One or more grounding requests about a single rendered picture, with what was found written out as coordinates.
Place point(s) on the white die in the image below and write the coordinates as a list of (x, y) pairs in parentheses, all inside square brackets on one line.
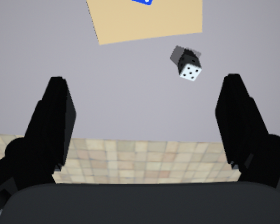
[(189, 67)]

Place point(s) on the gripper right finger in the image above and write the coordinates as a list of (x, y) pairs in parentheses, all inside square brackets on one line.
[(248, 147)]

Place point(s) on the blue die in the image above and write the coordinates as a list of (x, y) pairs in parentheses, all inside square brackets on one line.
[(147, 2)]

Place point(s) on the beige flat mat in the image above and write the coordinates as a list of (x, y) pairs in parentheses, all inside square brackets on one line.
[(125, 20)]

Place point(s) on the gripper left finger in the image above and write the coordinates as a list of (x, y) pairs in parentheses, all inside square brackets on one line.
[(44, 146)]

